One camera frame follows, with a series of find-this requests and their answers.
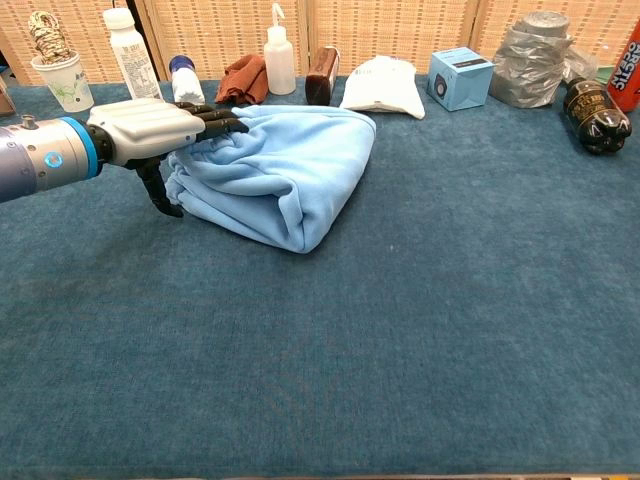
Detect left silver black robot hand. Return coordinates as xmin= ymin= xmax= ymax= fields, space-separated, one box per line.
xmin=85 ymin=97 xmax=250 ymax=218

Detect light blue fleece pants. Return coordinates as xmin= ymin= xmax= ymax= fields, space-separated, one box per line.
xmin=164 ymin=103 xmax=378 ymax=255

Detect white bottle with blue cap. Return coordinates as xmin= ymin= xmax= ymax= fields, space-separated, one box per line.
xmin=168 ymin=54 xmax=207 ymax=105

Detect tall white plastic bottle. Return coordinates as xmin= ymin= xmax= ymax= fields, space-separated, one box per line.
xmin=102 ymin=7 xmax=166 ymax=101

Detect white paper cup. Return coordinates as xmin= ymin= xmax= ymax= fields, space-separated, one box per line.
xmin=30 ymin=52 xmax=95 ymax=113

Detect brown crumpled cloth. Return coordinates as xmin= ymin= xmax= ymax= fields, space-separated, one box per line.
xmin=214 ymin=54 xmax=270 ymax=106

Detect translucent squeeze bottle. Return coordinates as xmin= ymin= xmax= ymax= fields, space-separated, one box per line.
xmin=263 ymin=2 xmax=297 ymax=96

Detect dark brown rectangular bottle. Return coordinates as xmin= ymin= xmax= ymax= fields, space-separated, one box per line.
xmin=305 ymin=46 xmax=342 ymax=106

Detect white plastic packet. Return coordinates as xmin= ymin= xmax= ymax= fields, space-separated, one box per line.
xmin=339 ymin=55 xmax=426 ymax=120

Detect bamboo folding screen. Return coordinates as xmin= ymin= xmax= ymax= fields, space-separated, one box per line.
xmin=0 ymin=0 xmax=640 ymax=86

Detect dark blue table carpet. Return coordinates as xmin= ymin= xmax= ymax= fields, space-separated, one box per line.
xmin=0 ymin=74 xmax=640 ymax=476

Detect light blue cardboard box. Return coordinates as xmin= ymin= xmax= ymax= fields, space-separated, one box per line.
xmin=427 ymin=46 xmax=496 ymax=112

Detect grey plastic bag roll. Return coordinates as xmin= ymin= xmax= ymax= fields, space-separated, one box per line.
xmin=488 ymin=10 xmax=576 ymax=109

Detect clear crumpled plastic bag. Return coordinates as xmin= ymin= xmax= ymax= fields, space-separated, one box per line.
xmin=562 ymin=47 xmax=600 ymax=84

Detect black coffee bottle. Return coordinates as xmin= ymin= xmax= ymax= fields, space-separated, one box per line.
xmin=562 ymin=77 xmax=633 ymax=155

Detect red orange drink can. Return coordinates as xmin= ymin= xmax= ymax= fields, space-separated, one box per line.
xmin=606 ymin=29 xmax=640 ymax=113

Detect braided rope bundle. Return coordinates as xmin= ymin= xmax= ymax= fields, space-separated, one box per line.
xmin=28 ymin=10 xmax=71 ymax=65

